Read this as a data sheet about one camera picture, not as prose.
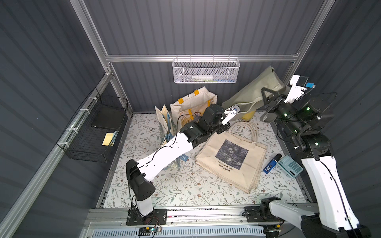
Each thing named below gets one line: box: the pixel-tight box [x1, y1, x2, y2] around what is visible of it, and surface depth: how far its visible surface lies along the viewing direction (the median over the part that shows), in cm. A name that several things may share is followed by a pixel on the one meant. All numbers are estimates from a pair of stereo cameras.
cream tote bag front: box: [194, 121, 268, 194], surface depth 93 cm
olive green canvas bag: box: [222, 65, 287, 112], surface depth 57 cm
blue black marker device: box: [262, 153, 283, 175], surface depth 90 cm
